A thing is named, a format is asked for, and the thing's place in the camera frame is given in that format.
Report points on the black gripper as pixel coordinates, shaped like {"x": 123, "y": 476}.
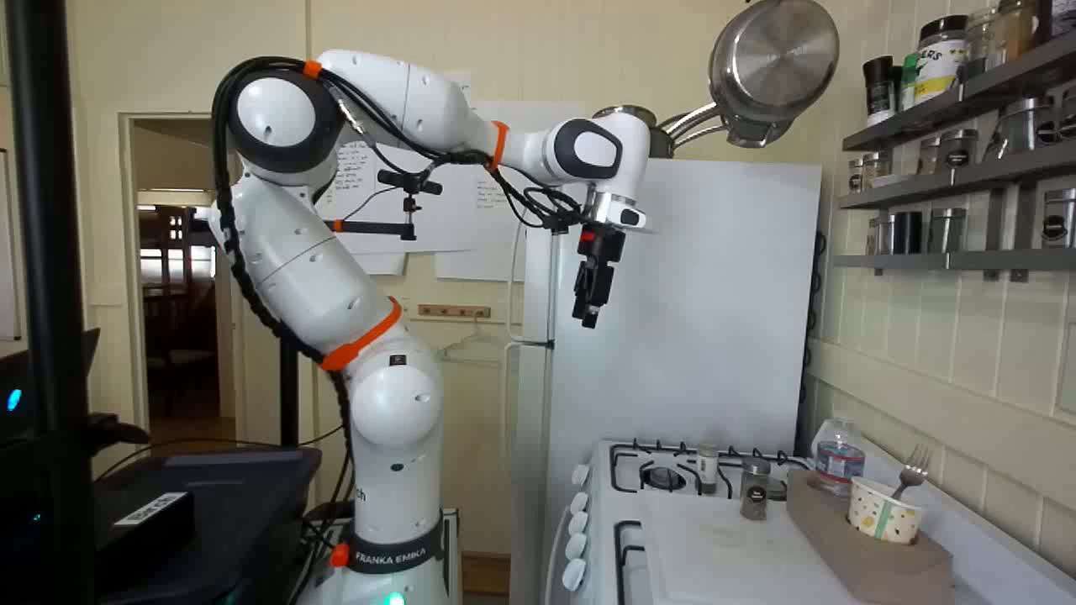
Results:
{"x": 599, "y": 254}

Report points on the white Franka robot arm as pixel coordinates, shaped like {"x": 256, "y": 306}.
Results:
{"x": 391, "y": 447}

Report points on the brown cardboard plate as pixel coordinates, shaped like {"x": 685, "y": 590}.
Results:
{"x": 861, "y": 559}

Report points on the white refrigerator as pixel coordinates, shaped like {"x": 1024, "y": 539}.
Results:
{"x": 692, "y": 336}

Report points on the plain white paper sheet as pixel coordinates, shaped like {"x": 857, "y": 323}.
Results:
{"x": 470, "y": 240}

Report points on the black stove grate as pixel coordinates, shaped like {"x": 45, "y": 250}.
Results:
{"x": 624, "y": 559}
{"x": 672, "y": 455}

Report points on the white stove knob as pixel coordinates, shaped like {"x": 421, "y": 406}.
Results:
{"x": 579, "y": 476}
{"x": 577, "y": 546}
{"x": 573, "y": 575}
{"x": 579, "y": 503}
{"x": 577, "y": 524}

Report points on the small glass jar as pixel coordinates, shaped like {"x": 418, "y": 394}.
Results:
{"x": 709, "y": 473}

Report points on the handwritten paper sheet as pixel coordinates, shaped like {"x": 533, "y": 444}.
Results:
{"x": 372, "y": 254}

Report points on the grey metal pepper shaker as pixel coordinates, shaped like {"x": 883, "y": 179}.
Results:
{"x": 756, "y": 491}

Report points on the white gas stove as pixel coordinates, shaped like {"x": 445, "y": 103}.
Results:
{"x": 717, "y": 559}

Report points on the small metal-lid spice jar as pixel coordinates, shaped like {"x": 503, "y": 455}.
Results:
{"x": 865, "y": 173}
{"x": 877, "y": 233}
{"x": 1021, "y": 127}
{"x": 909, "y": 233}
{"x": 947, "y": 229}
{"x": 1061, "y": 219}

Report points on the large hanging steel pan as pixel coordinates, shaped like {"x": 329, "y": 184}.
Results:
{"x": 773, "y": 63}

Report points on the black spice jar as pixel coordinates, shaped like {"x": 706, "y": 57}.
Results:
{"x": 877, "y": 89}

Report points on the dotted white paper cup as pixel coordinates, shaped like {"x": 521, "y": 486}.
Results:
{"x": 885, "y": 511}

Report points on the grey metal spice rack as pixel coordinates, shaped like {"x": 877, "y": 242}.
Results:
{"x": 962, "y": 259}

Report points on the large white-label spice jar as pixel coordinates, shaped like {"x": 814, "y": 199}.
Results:
{"x": 938, "y": 63}

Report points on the black equipment case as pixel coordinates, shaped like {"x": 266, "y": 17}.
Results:
{"x": 224, "y": 505}

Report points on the brown glass spice jar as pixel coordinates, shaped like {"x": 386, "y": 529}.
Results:
{"x": 1013, "y": 30}

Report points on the black vertical pole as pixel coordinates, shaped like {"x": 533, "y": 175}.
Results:
{"x": 50, "y": 336}

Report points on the wooden hook rail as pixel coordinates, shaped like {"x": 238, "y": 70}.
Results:
{"x": 456, "y": 310}

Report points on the black stereo camera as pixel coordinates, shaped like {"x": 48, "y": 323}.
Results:
{"x": 406, "y": 179}

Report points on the black camera stand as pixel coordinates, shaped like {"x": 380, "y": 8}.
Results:
{"x": 373, "y": 225}

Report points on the white door frame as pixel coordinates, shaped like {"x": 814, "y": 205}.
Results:
{"x": 126, "y": 281}

